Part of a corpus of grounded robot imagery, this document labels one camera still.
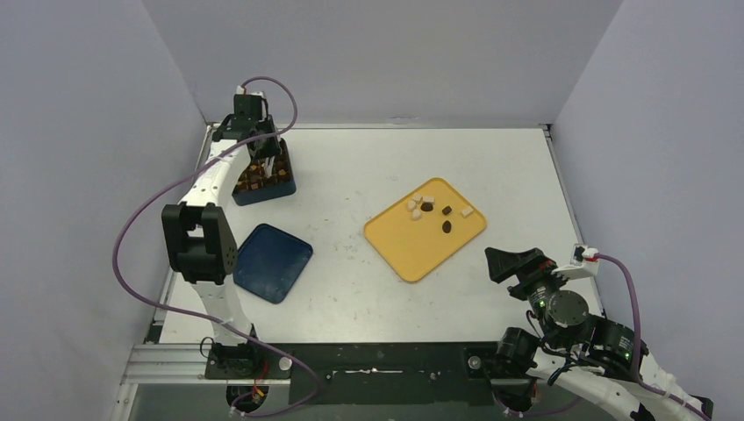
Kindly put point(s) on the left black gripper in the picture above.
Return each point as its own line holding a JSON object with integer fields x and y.
{"x": 271, "y": 151}

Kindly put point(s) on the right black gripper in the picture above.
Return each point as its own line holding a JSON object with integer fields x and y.
{"x": 538, "y": 276}

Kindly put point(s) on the metal tongs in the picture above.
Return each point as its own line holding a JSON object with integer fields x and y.
{"x": 268, "y": 166}

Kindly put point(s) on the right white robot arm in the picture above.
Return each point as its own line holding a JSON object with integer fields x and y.
{"x": 598, "y": 360}

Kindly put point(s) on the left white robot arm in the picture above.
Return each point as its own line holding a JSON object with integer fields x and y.
{"x": 200, "y": 242}

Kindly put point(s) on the blue chocolate box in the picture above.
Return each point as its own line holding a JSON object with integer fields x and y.
{"x": 254, "y": 186}

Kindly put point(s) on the yellow plastic tray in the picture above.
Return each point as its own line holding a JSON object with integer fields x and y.
{"x": 414, "y": 248}

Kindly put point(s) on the blue box lid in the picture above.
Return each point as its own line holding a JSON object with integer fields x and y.
{"x": 269, "y": 263}

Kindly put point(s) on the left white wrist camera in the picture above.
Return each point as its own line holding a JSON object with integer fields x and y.
{"x": 250, "y": 91}

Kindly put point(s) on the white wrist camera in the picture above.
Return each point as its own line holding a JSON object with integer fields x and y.
{"x": 583, "y": 264}
{"x": 250, "y": 91}

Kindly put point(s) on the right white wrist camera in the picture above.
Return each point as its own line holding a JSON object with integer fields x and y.
{"x": 583, "y": 264}

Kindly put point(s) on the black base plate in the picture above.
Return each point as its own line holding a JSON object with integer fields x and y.
{"x": 478, "y": 392}

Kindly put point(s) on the aluminium rail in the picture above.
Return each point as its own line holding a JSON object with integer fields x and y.
{"x": 163, "y": 363}

